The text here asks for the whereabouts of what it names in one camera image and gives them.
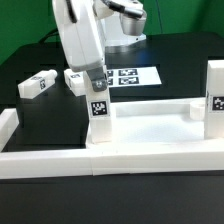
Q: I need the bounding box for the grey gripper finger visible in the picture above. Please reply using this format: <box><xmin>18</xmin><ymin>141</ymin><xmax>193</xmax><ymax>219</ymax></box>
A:
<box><xmin>87</xmin><ymin>67</ymin><xmax>108</xmax><ymax>92</ymax></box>

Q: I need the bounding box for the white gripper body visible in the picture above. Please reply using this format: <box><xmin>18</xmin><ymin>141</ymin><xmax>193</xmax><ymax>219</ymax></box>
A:
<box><xmin>52</xmin><ymin>0</ymin><xmax>105</xmax><ymax>72</ymax></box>

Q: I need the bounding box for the white desk top tray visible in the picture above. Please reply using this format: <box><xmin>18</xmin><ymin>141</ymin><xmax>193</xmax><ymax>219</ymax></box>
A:
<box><xmin>86</xmin><ymin>98</ymin><xmax>224</xmax><ymax>148</ymax></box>

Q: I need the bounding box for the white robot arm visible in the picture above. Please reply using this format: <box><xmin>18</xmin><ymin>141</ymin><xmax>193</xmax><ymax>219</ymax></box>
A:
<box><xmin>52</xmin><ymin>0</ymin><xmax>147</xmax><ymax>92</ymax></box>

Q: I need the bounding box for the fiducial marker sheet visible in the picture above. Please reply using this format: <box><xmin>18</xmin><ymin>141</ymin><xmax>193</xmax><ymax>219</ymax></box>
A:
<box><xmin>107</xmin><ymin>67</ymin><xmax>162</xmax><ymax>88</ymax></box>

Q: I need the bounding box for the black cable bundle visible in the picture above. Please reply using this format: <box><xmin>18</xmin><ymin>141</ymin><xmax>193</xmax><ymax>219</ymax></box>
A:
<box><xmin>38</xmin><ymin>28</ymin><xmax>60</xmax><ymax>44</ymax></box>

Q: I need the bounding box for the white obstacle fence frame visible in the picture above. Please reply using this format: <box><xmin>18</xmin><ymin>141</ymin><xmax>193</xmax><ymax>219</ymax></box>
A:
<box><xmin>0</xmin><ymin>109</ymin><xmax>224</xmax><ymax>179</ymax></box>

